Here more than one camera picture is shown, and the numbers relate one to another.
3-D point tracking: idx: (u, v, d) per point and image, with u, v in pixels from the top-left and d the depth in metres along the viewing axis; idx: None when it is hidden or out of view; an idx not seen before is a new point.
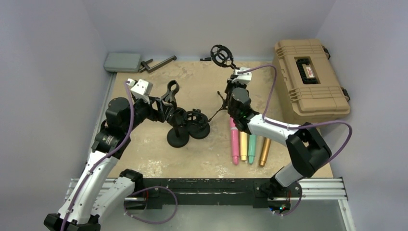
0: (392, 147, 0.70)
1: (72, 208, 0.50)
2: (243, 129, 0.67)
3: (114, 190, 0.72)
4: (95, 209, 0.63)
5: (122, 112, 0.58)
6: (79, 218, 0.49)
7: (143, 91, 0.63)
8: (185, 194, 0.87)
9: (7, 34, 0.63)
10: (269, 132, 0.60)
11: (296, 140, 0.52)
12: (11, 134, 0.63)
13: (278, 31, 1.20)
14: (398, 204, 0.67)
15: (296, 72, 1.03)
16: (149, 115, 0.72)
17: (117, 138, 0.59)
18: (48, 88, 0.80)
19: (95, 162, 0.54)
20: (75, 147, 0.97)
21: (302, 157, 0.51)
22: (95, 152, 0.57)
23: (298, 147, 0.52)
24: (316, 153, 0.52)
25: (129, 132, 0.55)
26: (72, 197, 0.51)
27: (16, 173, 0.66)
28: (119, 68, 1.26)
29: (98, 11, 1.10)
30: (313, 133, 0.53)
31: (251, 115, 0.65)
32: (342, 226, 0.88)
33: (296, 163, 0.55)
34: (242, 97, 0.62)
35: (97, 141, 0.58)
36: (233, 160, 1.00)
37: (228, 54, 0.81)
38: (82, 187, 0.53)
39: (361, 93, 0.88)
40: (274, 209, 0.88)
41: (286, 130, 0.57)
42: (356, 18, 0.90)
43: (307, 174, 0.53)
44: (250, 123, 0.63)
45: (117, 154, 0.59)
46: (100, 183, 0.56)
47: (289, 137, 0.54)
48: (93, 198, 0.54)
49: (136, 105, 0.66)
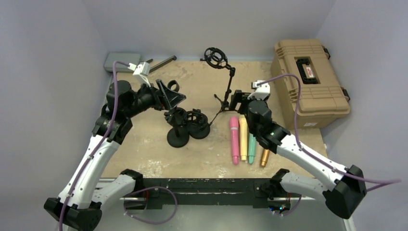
0: (392, 148, 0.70)
1: (73, 192, 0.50)
2: (269, 147, 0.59)
3: (116, 185, 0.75)
4: (97, 197, 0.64)
5: (121, 96, 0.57)
6: (79, 203, 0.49)
7: (140, 70, 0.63)
8: (185, 194, 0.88)
9: (8, 35, 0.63)
10: (306, 164, 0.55)
11: (345, 191, 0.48)
12: (12, 135, 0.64)
13: (278, 31, 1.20)
14: (397, 204, 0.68)
15: (296, 72, 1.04)
16: (156, 105, 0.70)
17: (118, 122, 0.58)
18: (48, 88, 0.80)
19: (95, 147, 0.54)
20: (75, 147, 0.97)
21: (347, 207, 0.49)
22: (96, 136, 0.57)
23: (346, 198, 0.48)
24: (356, 199, 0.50)
25: (114, 111, 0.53)
26: (72, 182, 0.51)
27: (17, 173, 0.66)
28: (119, 68, 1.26)
29: (98, 12, 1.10)
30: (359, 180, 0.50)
31: (277, 130, 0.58)
32: (342, 226, 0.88)
33: (333, 203, 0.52)
34: (261, 109, 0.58)
35: (98, 126, 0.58)
36: (233, 160, 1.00)
37: (222, 54, 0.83)
38: (83, 172, 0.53)
39: (361, 93, 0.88)
40: (274, 209, 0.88)
41: (332, 171, 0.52)
42: (357, 18, 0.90)
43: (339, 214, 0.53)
44: (282, 147, 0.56)
45: (119, 139, 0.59)
46: (101, 168, 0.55)
47: (337, 185, 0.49)
48: (93, 183, 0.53)
49: (141, 93, 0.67)
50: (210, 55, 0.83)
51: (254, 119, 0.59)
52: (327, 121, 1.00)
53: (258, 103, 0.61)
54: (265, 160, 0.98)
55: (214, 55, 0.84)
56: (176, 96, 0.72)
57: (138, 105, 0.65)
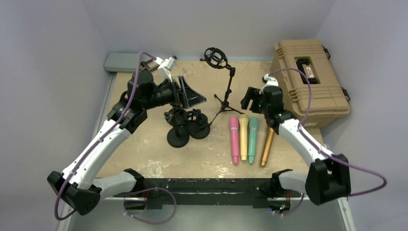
0: (392, 148, 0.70)
1: (77, 171, 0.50)
2: (273, 127, 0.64)
3: (118, 178, 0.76)
4: (99, 182, 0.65)
5: (143, 86, 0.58)
6: (80, 182, 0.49)
7: (165, 64, 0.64)
8: (185, 194, 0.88)
9: (8, 35, 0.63)
10: (298, 144, 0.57)
11: (322, 169, 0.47)
12: (12, 135, 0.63)
13: (278, 31, 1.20)
14: (397, 205, 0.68)
15: (296, 73, 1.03)
16: (175, 102, 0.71)
17: (133, 112, 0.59)
18: (48, 88, 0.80)
19: (108, 130, 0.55)
20: (74, 148, 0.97)
21: (321, 186, 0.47)
22: (109, 120, 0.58)
23: (322, 176, 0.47)
24: (334, 188, 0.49)
25: (130, 99, 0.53)
26: (79, 160, 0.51)
27: (17, 173, 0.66)
28: (119, 68, 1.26)
29: (98, 12, 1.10)
30: (343, 169, 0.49)
31: (286, 115, 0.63)
32: (343, 226, 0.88)
33: (308, 186, 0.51)
34: (274, 90, 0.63)
35: (114, 111, 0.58)
36: (233, 160, 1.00)
37: (222, 55, 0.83)
38: (90, 152, 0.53)
39: (361, 93, 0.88)
40: (274, 209, 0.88)
41: (317, 152, 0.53)
42: (356, 18, 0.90)
43: (313, 201, 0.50)
44: (282, 125, 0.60)
45: (131, 128, 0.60)
46: (108, 153, 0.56)
47: (316, 162, 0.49)
48: (97, 165, 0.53)
49: (161, 87, 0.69)
50: (210, 55, 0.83)
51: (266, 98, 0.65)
52: (327, 121, 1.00)
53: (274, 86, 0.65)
54: (265, 160, 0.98)
55: (214, 55, 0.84)
56: (196, 96, 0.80)
57: (157, 98, 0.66)
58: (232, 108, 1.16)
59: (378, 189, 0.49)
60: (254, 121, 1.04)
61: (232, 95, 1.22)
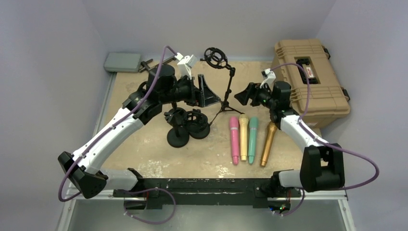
0: (392, 147, 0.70)
1: (86, 154, 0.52)
2: (275, 122, 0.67)
3: (122, 173, 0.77)
4: (105, 172, 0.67)
5: (163, 80, 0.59)
6: (88, 167, 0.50)
7: (186, 60, 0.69)
8: (185, 194, 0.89)
9: (7, 35, 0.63)
10: (296, 134, 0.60)
11: (315, 154, 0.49)
12: (12, 135, 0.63)
13: (278, 31, 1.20)
14: (398, 205, 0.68)
15: (296, 73, 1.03)
16: (190, 98, 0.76)
17: (148, 103, 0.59)
18: (48, 88, 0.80)
19: (121, 118, 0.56)
20: (74, 147, 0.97)
21: (312, 171, 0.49)
22: (124, 109, 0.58)
23: (314, 161, 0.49)
24: (326, 176, 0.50)
25: (149, 90, 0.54)
26: (90, 144, 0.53)
27: (17, 173, 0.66)
28: (119, 68, 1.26)
29: (98, 12, 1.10)
30: (337, 157, 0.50)
31: (289, 111, 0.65)
32: (342, 226, 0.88)
33: (301, 173, 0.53)
34: (284, 87, 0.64)
35: (130, 100, 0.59)
36: (233, 160, 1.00)
37: (223, 55, 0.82)
38: (101, 138, 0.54)
39: (361, 93, 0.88)
40: (274, 209, 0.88)
41: (312, 140, 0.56)
42: (357, 18, 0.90)
43: (306, 187, 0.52)
44: (284, 119, 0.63)
45: (144, 119, 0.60)
46: (118, 140, 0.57)
47: (310, 147, 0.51)
48: (106, 152, 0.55)
49: (180, 83, 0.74)
50: (210, 56, 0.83)
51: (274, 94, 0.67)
52: (326, 121, 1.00)
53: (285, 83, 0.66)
54: (265, 160, 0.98)
55: (215, 55, 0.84)
56: (212, 96, 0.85)
57: (176, 93, 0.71)
58: (232, 108, 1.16)
59: (372, 180, 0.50)
60: (254, 121, 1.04)
61: (232, 95, 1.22)
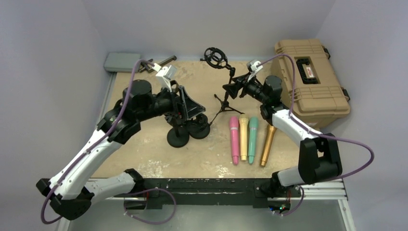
0: (392, 147, 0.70)
1: (63, 181, 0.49)
2: (267, 119, 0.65)
3: (115, 181, 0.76)
4: (93, 187, 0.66)
5: (139, 97, 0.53)
6: (64, 194, 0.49)
7: (164, 73, 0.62)
8: (185, 194, 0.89)
9: (8, 35, 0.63)
10: (289, 129, 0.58)
11: (312, 146, 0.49)
12: (13, 134, 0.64)
13: (278, 31, 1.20)
14: (397, 204, 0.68)
15: (296, 72, 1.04)
16: (172, 111, 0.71)
17: (125, 122, 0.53)
18: (48, 88, 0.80)
19: (94, 143, 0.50)
20: (74, 147, 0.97)
21: (311, 164, 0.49)
22: (99, 130, 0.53)
23: (311, 153, 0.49)
24: (325, 167, 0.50)
25: (122, 109, 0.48)
26: (66, 170, 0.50)
27: (18, 173, 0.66)
28: (119, 68, 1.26)
29: (98, 11, 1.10)
30: (332, 146, 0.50)
31: (280, 107, 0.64)
32: (342, 226, 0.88)
33: (300, 166, 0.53)
34: (274, 84, 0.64)
35: (104, 120, 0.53)
36: (233, 160, 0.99)
37: (223, 56, 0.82)
38: (77, 163, 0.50)
39: (361, 93, 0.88)
40: (274, 209, 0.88)
41: (306, 133, 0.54)
42: (357, 18, 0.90)
43: (307, 181, 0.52)
44: (275, 114, 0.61)
45: (121, 139, 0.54)
46: (96, 163, 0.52)
47: (305, 140, 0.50)
48: (85, 176, 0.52)
49: (160, 96, 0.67)
50: (210, 55, 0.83)
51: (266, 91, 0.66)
52: (326, 121, 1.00)
53: (275, 78, 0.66)
54: (265, 160, 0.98)
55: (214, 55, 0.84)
56: (195, 106, 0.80)
57: (155, 108, 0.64)
58: (232, 107, 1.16)
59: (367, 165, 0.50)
60: (254, 121, 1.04)
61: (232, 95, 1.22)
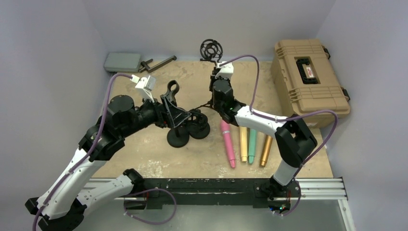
0: (392, 147, 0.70)
1: (48, 202, 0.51)
2: (231, 121, 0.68)
3: (111, 186, 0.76)
4: (86, 198, 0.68)
5: (120, 114, 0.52)
6: (51, 214, 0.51)
7: (144, 84, 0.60)
8: (185, 194, 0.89)
9: (8, 35, 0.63)
10: (257, 124, 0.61)
11: (285, 133, 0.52)
12: (13, 134, 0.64)
13: (278, 31, 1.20)
14: (398, 204, 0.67)
15: (297, 72, 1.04)
16: (159, 121, 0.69)
17: (106, 139, 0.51)
18: (48, 88, 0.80)
19: (74, 164, 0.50)
20: (74, 147, 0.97)
21: (291, 148, 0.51)
22: (81, 149, 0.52)
23: (286, 139, 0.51)
24: (305, 146, 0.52)
25: (100, 128, 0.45)
26: (50, 191, 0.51)
27: (17, 173, 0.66)
28: (119, 68, 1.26)
29: (98, 12, 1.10)
30: (300, 124, 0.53)
31: (237, 107, 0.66)
32: (342, 226, 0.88)
33: (284, 155, 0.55)
34: (223, 88, 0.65)
35: (85, 138, 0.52)
36: (230, 163, 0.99)
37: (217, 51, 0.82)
38: (60, 185, 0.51)
39: (361, 93, 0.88)
40: (274, 209, 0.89)
41: (275, 122, 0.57)
42: (357, 18, 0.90)
43: (296, 165, 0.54)
44: (237, 115, 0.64)
45: (103, 157, 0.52)
46: (81, 183, 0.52)
47: (277, 130, 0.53)
48: (71, 195, 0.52)
49: (143, 108, 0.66)
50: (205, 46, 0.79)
51: (218, 96, 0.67)
52: (326, 121, 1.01)
53: (221, 82, 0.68)
54: (265, 160, 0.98)
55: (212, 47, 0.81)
56: (180, 112, 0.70)
57: (138, 121, 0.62)
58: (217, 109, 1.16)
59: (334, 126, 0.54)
60: None
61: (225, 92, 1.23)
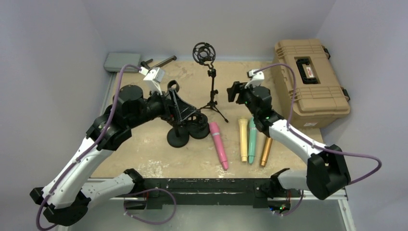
0: (392, 147, 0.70)
1: (55, 191, 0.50)
2: (263, 130, 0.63)
3: (113, 183, 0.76)
4: (90, 192, 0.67)
5: (130, 103, 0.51)
6: (57, 204, 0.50)
7: (153, 76, 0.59)
8: (185, 193, 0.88)
9: (8, 35, 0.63)
10: (292, 144, 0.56)
11: (319, 162, 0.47)
12: (13, 134, 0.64)
13: (278, 31, 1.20)
14: (399, 204, 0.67)
15: (297, 72, 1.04)
16: (165, 114, 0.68)
17: (114, 129, 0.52)
18: (48, 88, 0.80)
19: (83, 152, 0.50)
20: (74, 148, 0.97)
21: (321, 179, 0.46)
22: (88, 138, 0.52)
23: (319, 168, 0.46)
24: (337, 180, 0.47)
25: (110, 118, 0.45)
26: (57, 180, 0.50)
27: (17, 173, 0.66)
28: (119, 68, 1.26)
29: (98, 11, 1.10)
30: (338, 158, 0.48)
31: (274, 117, 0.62)
32: (342, 226, 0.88)
33: (312, 182, 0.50)
34: (263, 94, 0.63)
35: (93, 128, 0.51)
36: (223, 165, 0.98)
37: (210, 53, 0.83)
38: (68, 173, 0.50)
39: (361, 93, 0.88)
40: (274, 209, 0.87)
41: (311, 147, 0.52)
42: (357, 18, 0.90)
43: (321, 197, 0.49)
44: (273, 127, 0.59)
45: (111, 146, 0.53)
46: (88, 172, 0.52)
47: (312, 157, 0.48)
48: (78, 184, 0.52)
49: (150, 100, 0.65)
50: (197, 51, 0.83)
51: (255, 102, 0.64)
52: (326, 121, 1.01)
53: (262, 89, 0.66)
54: (265, 160, 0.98)
55: (205, 49, 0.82)
56: (187, 107, 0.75)
57: (146, 112, 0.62)
58: (218, 109, 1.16)
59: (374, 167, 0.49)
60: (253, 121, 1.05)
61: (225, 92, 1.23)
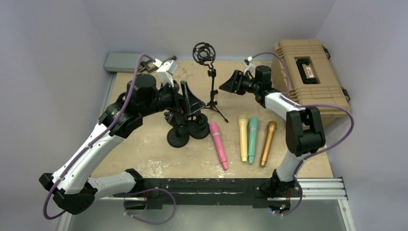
0: (392, 147, 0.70)
1: (65, 176, 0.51)
2: (261, 102, 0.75)
3: (117, 179, 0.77)
4: (96, 183, 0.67)
5: (143, 90, 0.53)
6: (67, 188, 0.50)
7: (167, 68, 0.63)
8: (185, 193, 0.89)
9: (8, 35, 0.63)
10: (280, 108, 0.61)
11: (294, 115, 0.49)
12: (13, 134, 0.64)
13: (278, 31, 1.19)
14: (398, 204, 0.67)
15: (297, 72, 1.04)
16: (174, 107, 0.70)
17: (126, 116, 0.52)
18: (48, 89, 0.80)
19: (95, 137, 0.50)
20: (74, 147, 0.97)
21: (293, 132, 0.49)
22: (101, 124, 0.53)
23: (293, 120, 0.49)
24: (310, 137, 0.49)
25: (126, 101, 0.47)
26: (68, 165, 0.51)
27: (17, 173, 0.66)
28: (119, 68, 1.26)
29: (98, 11, 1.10)
30: (315, 117, 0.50)
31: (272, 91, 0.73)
32: (342, 226, 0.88)
33: (288, 138, 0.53)
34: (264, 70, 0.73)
35: (106, 114, 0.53)
36: (223, 165, 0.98)
37: (211, 53, 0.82)
38: (79, 159, 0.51)
39: (361, 93, 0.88)
40: (274, 209, 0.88)
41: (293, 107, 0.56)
42: (357, 18, 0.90)
43: (294, 151, 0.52)
44: (268, 96, 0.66)
45: (122, 133, 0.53)
46: (98, 158, 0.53)
47: (291, 111, 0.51)
48: (88, 170, 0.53)
49: (161, 92, 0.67)
50: (197, 51, 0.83)
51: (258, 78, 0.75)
52: (326, 121, 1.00)
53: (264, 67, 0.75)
54: (265, 160, 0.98)
55: (205, 50, 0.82)
56: (197, 102, 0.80)
57: (159, 102, 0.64)
58: (218, 109, 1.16)
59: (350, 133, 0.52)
60: (254, 121, 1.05)
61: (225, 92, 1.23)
